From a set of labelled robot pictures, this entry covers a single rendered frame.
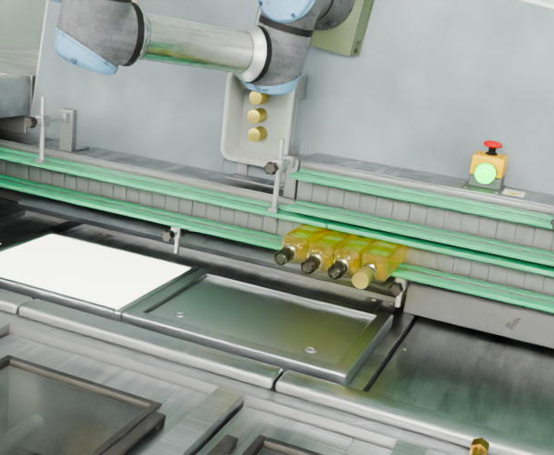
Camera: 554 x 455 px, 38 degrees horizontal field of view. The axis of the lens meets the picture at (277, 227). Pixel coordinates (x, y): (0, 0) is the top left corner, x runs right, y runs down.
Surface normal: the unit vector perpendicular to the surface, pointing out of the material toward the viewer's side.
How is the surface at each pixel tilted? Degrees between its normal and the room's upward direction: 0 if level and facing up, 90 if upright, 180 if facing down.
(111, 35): 60
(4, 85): 90
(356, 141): 0
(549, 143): 0
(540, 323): 0
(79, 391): 90
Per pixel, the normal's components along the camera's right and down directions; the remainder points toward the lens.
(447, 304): -0.38, 0.22
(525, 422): 0.11, -0.95
